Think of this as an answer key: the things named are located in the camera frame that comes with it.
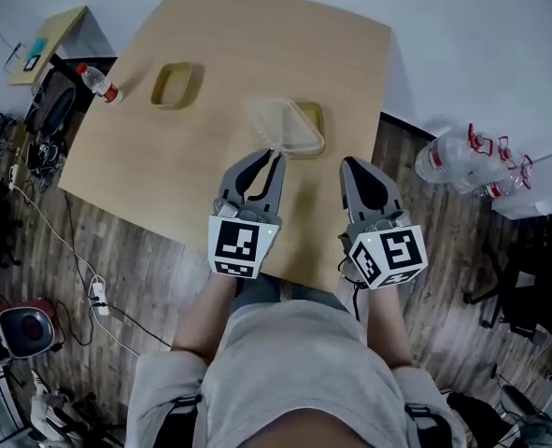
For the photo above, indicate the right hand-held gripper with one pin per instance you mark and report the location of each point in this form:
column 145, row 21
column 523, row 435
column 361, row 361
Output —
column 397, row 255

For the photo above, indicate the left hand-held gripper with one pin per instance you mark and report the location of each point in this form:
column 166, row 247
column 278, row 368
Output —
column 238, row 245

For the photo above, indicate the clear plastic lid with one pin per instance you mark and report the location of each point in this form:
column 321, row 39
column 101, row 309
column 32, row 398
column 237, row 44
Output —
column 275, row 124

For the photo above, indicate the tan lunch box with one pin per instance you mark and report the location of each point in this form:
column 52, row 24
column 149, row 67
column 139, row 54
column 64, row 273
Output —
column 159, row 89
column 314, row 115

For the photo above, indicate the person's right forearm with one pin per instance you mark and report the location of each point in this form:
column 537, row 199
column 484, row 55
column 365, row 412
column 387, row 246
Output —
column 392, row 329

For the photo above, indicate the person's left forearm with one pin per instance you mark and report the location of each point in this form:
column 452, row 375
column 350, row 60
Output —
column 203, row 320

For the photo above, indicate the large clear water jug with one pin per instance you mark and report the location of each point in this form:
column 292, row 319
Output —
column 443, row 157
column 499, row 180

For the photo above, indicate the black office chair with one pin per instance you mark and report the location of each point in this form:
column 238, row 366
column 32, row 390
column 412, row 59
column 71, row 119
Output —
column 523, row 287

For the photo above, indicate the red label water bottle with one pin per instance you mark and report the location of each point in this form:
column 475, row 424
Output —
column 99, row 84

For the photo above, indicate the person's grey shirt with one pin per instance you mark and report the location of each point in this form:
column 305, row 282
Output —
column 294, row 371

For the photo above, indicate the white power strip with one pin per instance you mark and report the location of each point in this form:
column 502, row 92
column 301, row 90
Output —
column 100, row 299

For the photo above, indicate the black bag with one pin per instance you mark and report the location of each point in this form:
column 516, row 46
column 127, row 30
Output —
column 53, row 110

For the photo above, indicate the small wooden side table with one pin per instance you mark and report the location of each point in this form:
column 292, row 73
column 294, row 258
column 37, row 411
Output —
column 58, row 31

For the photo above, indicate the black and white card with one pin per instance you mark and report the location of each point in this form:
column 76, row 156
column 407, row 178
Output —
column 31, row 63

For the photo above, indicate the teal card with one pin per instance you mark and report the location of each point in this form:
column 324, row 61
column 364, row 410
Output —
column 38, row 46

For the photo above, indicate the red and grey appliance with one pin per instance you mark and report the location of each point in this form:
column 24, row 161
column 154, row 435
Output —
column 27, row 328

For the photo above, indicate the white shoe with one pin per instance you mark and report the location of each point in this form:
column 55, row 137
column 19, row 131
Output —
column 46, row 409

